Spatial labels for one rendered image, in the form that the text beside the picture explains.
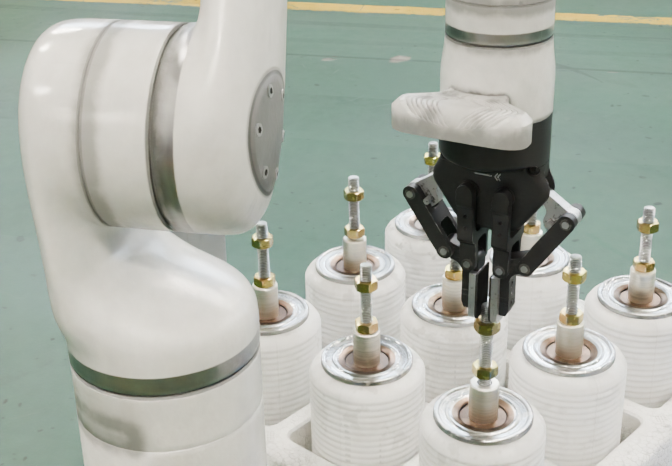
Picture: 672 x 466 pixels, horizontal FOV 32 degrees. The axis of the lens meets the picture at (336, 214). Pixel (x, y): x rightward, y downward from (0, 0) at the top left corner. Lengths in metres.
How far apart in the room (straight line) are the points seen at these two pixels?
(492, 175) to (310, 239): 0.95
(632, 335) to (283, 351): 0.30
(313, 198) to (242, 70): 1.37
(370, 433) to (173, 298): 0.43
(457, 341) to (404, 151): 1.05
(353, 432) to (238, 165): 0.49
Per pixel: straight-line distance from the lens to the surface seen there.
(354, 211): 1.07
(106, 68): 0.49
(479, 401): 0.88
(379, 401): 0.92
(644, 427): 1.03
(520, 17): 0.73
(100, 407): 0.55
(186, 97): 0.47
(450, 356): 1.01
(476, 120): 0.71
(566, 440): 0.97
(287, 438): 0.99
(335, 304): 1.07
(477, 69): 0.74
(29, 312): 1.59
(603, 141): 2.09
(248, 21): 0.48
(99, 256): 0.53
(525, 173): 0.78
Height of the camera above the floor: 0.77
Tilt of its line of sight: 25 degrees down
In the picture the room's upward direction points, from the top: 1 degrees counter-clockwise
